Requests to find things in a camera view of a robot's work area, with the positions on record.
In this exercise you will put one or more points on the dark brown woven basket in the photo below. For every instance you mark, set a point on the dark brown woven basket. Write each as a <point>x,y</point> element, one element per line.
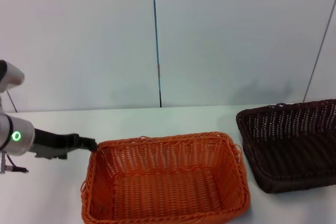
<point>294,155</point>

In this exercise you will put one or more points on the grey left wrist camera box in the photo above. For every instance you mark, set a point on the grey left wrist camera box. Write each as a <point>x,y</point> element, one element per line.
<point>50,154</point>

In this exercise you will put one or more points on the orange woven plastic basket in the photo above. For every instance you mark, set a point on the orange woven plastic basket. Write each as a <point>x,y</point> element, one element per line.
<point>162,187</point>

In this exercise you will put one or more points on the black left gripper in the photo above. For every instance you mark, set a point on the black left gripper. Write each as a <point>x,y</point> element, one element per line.
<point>56,141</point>

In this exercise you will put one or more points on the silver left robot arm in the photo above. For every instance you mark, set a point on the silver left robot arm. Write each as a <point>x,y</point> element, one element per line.
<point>22,140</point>

